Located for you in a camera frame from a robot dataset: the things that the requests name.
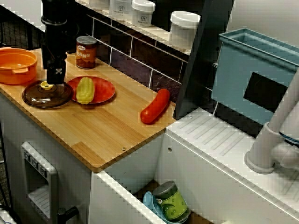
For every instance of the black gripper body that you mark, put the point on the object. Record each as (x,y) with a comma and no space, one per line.
(54,44)

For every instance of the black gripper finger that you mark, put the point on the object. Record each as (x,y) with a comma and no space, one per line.
(56,74)

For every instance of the brown transparent pot lid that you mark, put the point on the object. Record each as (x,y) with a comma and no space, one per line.
(46,98)

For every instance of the yellow toy corn cob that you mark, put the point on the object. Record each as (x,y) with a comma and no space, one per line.
(85,91)

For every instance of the brown beans can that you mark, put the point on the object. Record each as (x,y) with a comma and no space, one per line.
(86,56)

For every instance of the orange toy cooking pot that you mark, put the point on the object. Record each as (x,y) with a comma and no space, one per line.
(16,72)

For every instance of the red plastic plate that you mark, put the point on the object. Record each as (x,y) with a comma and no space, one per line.
(104,89)

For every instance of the white jar with printed label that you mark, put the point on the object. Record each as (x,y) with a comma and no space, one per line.
(120,10)
(143,15)

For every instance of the grey dishwasher control panel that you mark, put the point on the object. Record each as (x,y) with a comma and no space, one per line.
(38,177)

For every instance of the red toy sausage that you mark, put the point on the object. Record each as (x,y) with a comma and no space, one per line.
(155,107)

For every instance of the translucent white lidded jar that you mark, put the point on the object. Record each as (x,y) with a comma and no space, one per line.
(184,30)

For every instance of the dark grey shelf side panel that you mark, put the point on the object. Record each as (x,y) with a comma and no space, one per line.
(203,58)

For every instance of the light blue plastic bowl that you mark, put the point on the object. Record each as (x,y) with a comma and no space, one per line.
(148,200)

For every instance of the white toy kitchen unit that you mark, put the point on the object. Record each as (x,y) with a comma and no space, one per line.
(198,163)

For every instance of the green toy can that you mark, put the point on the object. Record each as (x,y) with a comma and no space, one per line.
(174,203)

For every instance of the blue plastic dish bin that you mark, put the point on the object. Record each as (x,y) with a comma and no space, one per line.
(231,81)

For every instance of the grey toy faucet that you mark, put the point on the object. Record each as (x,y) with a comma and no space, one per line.
(264,149)

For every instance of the white wall shelf board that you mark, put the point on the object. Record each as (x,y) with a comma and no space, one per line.
(161,31)

